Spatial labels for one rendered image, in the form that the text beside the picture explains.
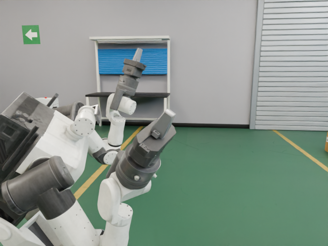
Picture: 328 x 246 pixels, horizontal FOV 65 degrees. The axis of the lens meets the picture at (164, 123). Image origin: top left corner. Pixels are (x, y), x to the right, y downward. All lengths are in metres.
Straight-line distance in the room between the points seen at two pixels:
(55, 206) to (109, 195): 0.17
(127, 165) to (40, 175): 0.25
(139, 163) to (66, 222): 0.31
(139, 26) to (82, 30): 1.27
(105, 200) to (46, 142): 0.29
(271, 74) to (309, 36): 0.97
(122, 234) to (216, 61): 5.07
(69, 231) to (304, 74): 5.50
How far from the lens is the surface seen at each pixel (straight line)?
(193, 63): 5.58
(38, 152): 0.84
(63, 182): 0.73
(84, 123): 0.85
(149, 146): 0.51
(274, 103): 5.76
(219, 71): 5.61
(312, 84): 5.96
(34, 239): 1.10
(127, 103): 1.15
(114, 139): 1.24
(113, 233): 0.74
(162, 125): 0.52
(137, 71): 1.15
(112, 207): 0.65
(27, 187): 0.74
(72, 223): 0.78
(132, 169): 0.57
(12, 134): 0.87
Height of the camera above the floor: 1.21
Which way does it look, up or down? 11 degrees down
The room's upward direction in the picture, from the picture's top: straight up
